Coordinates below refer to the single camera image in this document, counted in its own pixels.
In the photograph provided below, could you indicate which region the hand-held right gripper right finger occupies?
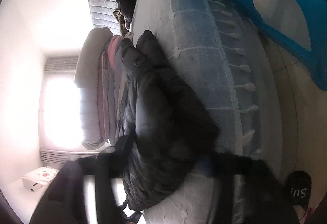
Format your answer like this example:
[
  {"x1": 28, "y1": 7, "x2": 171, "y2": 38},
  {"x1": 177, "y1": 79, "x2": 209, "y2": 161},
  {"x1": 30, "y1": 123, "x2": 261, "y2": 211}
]
[{"x1": 202, "y1": 154, "x2": 300, "y2": 224}]

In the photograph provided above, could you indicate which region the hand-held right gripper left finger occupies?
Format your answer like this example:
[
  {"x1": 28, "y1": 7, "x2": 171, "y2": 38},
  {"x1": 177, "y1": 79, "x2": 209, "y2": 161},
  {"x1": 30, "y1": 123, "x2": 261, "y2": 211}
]
[{"x1": 29, "y1": 134, "x2": 133, "y2": 224}]

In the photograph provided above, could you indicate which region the black quilted puffer jacket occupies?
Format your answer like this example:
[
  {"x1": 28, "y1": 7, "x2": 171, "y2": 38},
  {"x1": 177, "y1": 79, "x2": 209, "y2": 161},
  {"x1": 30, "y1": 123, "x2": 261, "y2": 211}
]
[{"x1": 116, "y1": 30, "x2": 221, "y2": 212}]

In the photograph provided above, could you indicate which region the stack of folded clothes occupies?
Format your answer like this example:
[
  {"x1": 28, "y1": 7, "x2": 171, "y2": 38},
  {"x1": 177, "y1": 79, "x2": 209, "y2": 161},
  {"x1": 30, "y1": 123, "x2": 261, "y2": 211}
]
[
  {"x1": 97, "y1": 35, "x2": 136, "y2": 143},
  {"x1": 74, "y1": 27, "x2": 113, "y2": 150}
]

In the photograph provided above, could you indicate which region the white radiator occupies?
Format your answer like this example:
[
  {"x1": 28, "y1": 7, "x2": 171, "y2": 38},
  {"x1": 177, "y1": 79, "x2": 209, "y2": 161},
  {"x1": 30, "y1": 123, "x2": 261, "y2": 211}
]
[{"x1": 39, "y1": 149, "x2": 103, "y2": 163}]

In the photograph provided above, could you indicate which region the white cardboard box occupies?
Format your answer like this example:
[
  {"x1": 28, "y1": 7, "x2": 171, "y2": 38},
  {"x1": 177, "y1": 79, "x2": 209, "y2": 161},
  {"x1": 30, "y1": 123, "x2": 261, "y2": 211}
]
[{"x1": 22, "y1": 166, "x2": 58, "y2": 192}]

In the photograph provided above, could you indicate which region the black slipper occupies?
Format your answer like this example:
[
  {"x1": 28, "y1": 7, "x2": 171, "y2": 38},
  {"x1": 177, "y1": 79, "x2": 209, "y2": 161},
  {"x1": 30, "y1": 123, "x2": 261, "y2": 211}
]
[{"x1": 282, "y1": 170, "x2": 313, "y2": 224}]

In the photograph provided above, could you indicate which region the bright window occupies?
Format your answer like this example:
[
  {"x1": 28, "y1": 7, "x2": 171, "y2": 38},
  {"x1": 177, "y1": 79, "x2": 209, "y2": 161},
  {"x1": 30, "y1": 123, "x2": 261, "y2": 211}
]
[{"x1": 38, "y1": 56, "x2": 85, "y2": 150}]

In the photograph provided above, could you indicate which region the brown patterned cloth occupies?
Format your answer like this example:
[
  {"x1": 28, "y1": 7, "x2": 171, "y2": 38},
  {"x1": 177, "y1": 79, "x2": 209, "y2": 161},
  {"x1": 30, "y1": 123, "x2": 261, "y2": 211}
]
[{"x1": 112, "y1": 9, "x2": 132, "y2": 35}]

